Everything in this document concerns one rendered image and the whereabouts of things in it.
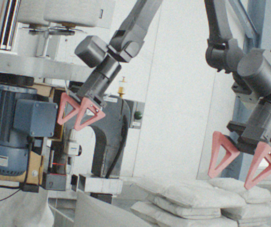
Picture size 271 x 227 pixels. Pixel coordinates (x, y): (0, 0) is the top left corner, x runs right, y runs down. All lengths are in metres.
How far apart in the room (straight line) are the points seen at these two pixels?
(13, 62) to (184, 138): 5.87
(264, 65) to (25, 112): 0.74
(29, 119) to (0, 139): 0.12
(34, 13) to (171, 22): 5.24
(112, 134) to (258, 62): 1.03
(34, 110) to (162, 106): 5.58
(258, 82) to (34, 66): 0.74
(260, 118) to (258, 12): 6.87
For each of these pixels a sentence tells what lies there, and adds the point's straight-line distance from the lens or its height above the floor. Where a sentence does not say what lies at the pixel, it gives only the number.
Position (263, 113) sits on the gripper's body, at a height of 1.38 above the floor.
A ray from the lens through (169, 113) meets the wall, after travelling 7.10.
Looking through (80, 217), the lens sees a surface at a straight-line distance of 1.85.
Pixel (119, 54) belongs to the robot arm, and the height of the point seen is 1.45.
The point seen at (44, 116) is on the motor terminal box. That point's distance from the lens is 1.52.
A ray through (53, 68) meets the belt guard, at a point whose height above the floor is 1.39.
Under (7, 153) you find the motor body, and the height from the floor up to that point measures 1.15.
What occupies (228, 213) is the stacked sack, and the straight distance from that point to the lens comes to 5.00.
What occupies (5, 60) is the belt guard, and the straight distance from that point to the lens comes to 1.52.
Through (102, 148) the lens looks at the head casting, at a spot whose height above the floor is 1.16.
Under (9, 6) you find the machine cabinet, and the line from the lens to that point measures 4.61.
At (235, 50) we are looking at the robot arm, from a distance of 1.70.
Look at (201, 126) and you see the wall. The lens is 7.43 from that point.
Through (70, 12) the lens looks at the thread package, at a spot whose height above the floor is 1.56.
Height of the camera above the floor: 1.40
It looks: 3 degrees down
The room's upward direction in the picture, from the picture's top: 10 degrees clockwise
